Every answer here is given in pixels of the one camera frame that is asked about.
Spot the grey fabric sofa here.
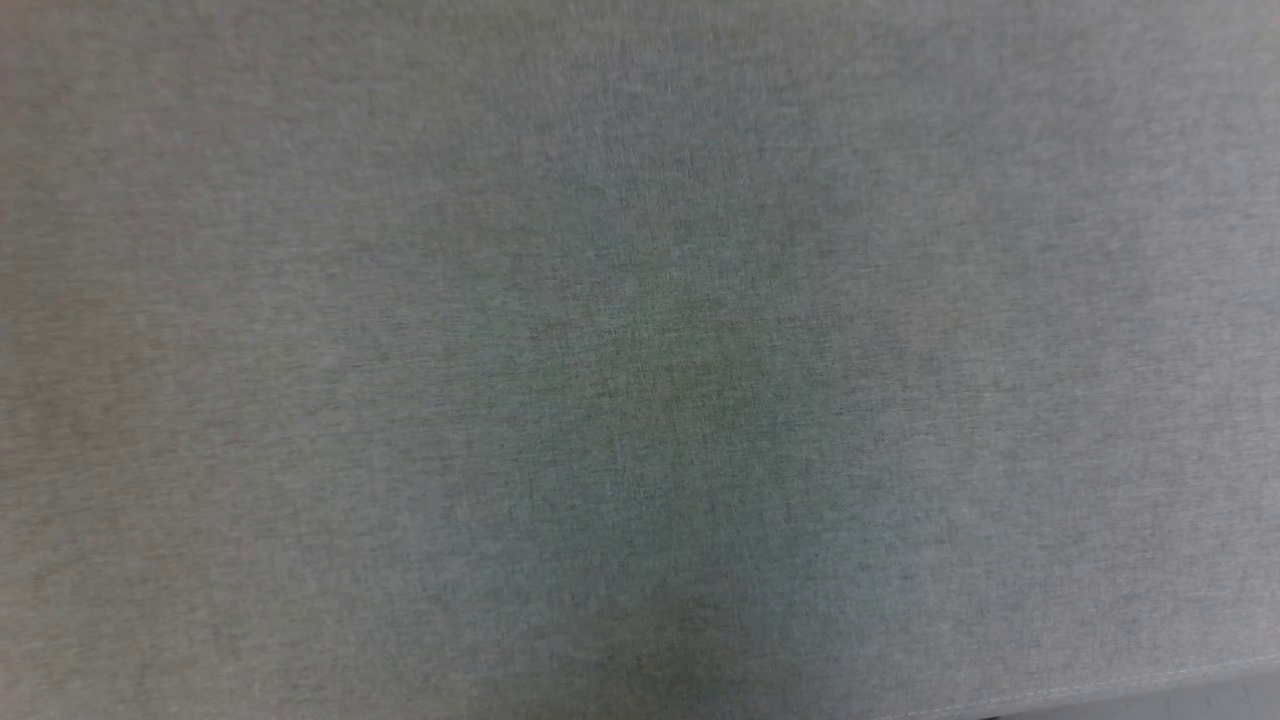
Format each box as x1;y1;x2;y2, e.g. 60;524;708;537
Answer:
0;0;1280;720

